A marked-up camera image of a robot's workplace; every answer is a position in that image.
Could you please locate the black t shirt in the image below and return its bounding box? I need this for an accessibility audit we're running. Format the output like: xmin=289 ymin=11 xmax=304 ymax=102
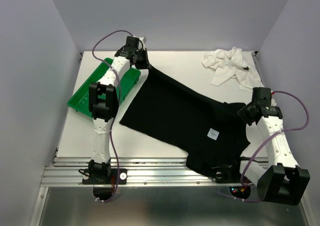
xmin=120 ymin=68 xmax=250 ymax=177

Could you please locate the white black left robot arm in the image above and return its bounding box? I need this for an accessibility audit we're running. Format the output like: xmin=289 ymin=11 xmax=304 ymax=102
xmin=79 ymin=48 xmax=151 ymax=184

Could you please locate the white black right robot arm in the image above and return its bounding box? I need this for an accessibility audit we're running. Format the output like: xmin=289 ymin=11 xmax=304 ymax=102
xmin=230 ymin=99 xmax=310 ymax=206

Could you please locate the white paper label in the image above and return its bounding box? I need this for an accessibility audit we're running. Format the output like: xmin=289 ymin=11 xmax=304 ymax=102
xmin=207 ymin=128 xmax=220 ymax=141

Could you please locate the white t shirt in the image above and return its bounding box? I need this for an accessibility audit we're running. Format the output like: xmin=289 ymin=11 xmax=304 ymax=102
xmin=201 ymin=47 xmax=264 ymax=92

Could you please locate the green plastic tray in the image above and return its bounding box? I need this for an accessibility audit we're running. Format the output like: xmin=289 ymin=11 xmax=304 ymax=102
xmin=67 ymin=62 xmax=141 ymax=118

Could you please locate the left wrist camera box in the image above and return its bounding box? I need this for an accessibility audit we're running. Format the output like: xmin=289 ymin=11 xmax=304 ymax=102
xmin=125 ymin=36 xmax=147 ymax=50

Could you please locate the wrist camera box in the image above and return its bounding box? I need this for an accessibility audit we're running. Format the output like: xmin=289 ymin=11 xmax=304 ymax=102
xmin=251 ymin=87 xmax=272 ymax=106
xmin=125 ymin=36 xmax=147 ymax=50

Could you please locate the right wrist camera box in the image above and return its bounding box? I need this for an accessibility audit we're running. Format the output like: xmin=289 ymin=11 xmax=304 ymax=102
xmin=251 ymin=87 xmax=272 ymax=106

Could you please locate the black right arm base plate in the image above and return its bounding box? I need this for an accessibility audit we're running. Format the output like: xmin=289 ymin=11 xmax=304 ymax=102
xmin=207 ymin=161 xmax=265 ymax=186

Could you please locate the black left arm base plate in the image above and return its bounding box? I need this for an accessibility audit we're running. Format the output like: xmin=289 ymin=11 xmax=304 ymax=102
xmin=82 ymin=168 xmax=128 ymax=186

